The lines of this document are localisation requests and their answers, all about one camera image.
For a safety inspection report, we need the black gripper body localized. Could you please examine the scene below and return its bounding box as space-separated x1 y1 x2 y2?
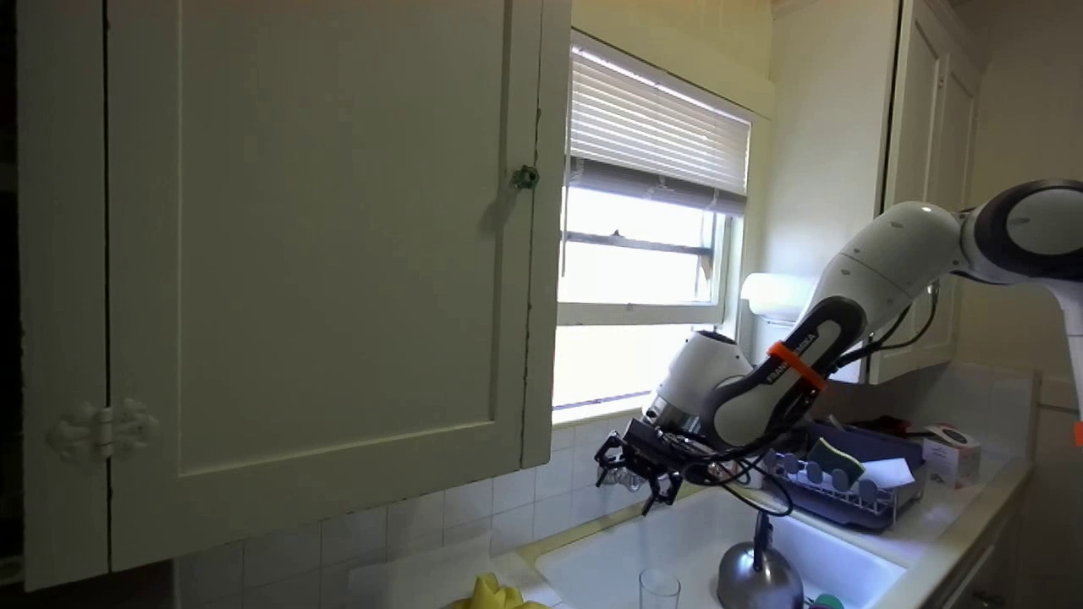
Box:
611 415 725 476

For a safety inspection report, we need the white kitchen sink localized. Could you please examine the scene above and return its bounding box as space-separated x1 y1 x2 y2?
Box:
527 484 910 609

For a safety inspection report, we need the clear drinking glass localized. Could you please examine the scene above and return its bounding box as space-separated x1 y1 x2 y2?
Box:
637 566 683 609

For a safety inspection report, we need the white framed window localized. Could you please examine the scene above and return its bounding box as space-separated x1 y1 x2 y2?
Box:
548 30 762 431

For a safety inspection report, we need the white paper towel roll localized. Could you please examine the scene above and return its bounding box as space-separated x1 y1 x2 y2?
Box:
738 271 820 342

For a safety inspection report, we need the dark dish drying rack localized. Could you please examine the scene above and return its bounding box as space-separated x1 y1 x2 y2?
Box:
757 415 927 536

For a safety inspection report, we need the white folded cloth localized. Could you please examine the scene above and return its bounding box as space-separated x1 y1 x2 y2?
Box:
855 455 920 494

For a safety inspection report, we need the small white box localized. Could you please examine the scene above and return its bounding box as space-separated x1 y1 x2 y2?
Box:
920 423 984 492

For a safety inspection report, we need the white window blind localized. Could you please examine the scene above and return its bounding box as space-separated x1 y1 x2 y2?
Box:
564 40 755 218

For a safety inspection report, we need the large white cabinet door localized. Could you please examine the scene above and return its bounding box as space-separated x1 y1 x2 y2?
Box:
100 0 572 577

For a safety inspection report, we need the white ornate cabinet latch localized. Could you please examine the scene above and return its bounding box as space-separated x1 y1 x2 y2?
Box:
45 396 163 468

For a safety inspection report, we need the narrow white cabinet door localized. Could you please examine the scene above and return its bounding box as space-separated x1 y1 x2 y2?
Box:
9 0 114 597

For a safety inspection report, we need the steel kettle with black handle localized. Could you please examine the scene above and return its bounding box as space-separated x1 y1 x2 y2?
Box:
714 512 804 609

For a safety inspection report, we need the white wall cabinet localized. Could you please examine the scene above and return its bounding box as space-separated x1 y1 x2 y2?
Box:
865 0 984 385

